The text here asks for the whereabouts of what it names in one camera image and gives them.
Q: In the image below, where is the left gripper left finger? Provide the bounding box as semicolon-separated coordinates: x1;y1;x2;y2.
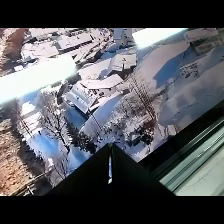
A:
45;143;112;197

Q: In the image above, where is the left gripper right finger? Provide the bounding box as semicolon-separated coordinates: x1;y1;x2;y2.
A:
110;143;177;197

